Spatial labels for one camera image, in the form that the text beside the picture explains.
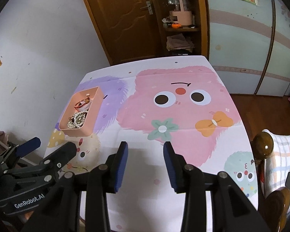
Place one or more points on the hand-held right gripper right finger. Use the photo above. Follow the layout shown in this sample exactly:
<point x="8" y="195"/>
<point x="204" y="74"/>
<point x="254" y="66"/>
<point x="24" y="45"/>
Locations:
<point x="172" y="169"/>

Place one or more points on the wooden bedpost knob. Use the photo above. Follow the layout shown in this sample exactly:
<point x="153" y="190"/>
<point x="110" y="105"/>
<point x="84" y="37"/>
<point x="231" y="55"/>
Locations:
<point x="263" y="146"/>

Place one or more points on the wooden shelf unit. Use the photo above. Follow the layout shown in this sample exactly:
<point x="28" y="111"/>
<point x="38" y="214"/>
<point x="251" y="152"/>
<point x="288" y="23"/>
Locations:
<point x="204" y="17"/>

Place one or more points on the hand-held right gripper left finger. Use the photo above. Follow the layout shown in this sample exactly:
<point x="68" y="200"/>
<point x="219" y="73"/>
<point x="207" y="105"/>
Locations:
<point x="120" y="169"/>

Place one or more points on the small orange object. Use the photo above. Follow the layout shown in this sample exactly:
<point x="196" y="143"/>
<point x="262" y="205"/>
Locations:
<point x="176" y="25"/>

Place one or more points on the pink storage basket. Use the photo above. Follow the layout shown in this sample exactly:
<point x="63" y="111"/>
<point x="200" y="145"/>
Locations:
<point x="181" y="18"/>

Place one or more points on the wooden bed footboard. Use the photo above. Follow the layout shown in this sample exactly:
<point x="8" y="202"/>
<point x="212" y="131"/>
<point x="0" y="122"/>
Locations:
<point x="278" y="205"/>

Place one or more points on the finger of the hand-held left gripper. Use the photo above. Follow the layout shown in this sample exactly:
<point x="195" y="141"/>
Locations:
<point x="29" y="146"/>
<point x="61" y="153"/>

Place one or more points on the pink cloth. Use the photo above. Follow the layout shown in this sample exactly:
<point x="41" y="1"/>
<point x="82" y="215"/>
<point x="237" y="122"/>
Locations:
<point x="0" y="136"/>

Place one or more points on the pale blue wardrobe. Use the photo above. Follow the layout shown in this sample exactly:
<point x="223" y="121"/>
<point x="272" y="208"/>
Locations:
<point x="244" y="41"/>

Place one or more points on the pink plastic tray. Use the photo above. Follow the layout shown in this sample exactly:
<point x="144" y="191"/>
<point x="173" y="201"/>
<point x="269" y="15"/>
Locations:
<point x="94" y="111"/>

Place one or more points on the folded beige cloth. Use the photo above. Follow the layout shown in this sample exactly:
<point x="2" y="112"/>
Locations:
<point x="180" y="42"/>

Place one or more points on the black round object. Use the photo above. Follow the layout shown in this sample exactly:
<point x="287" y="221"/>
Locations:
<point x="181" y="52"/>

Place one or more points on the plaid bed sheet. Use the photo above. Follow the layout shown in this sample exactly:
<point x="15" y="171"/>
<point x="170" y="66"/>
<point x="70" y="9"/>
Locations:
<point x="282" y="154"/>

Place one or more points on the wooden door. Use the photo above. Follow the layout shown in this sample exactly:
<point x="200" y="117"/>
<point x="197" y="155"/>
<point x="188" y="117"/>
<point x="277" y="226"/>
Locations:
<point x="125" y="24"/>

